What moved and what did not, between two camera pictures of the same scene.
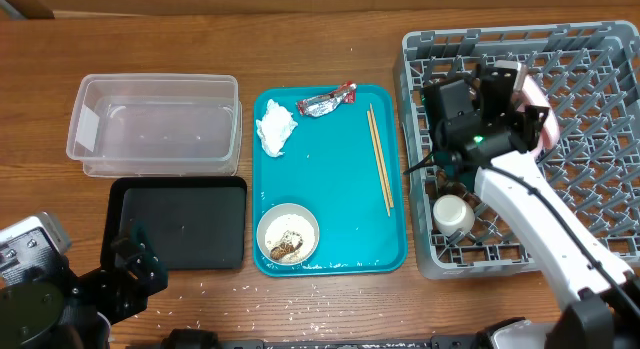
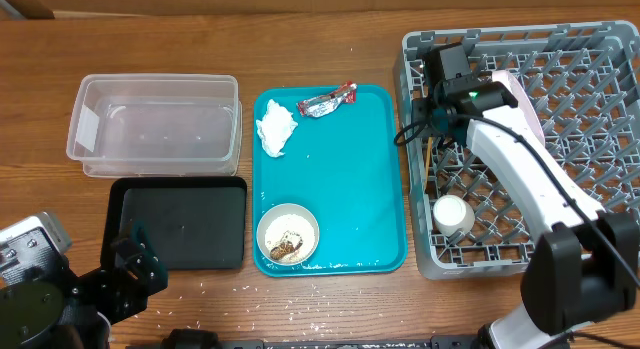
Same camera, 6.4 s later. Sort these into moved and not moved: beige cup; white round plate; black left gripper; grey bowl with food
Moved: white round plate
Not moved: beige cup; black left gripper; grey bowl with food
